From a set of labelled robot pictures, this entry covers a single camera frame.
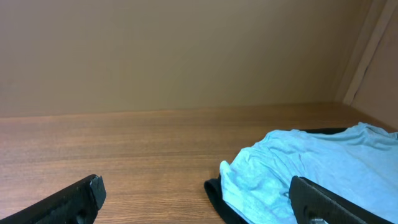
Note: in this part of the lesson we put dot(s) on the light blue t-shirt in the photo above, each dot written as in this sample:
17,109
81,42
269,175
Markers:
359,164

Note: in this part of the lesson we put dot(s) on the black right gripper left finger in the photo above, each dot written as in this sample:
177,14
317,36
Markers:
78,203

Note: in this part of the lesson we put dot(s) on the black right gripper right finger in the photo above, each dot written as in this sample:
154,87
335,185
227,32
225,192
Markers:
312,203

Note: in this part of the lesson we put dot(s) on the black garment on right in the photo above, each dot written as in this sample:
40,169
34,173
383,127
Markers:
214,192

